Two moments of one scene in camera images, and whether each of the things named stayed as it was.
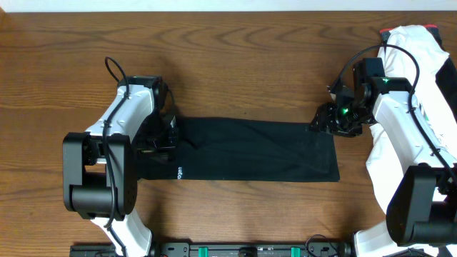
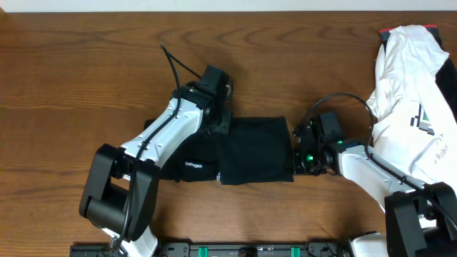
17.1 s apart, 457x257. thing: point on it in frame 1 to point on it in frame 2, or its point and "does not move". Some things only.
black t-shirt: x=237 y=149 does not move
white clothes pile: x=412 y=51 does not move
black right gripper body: x=346 y=119 to x=308 y=161
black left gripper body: x=164 y=133 to x=221 y=119
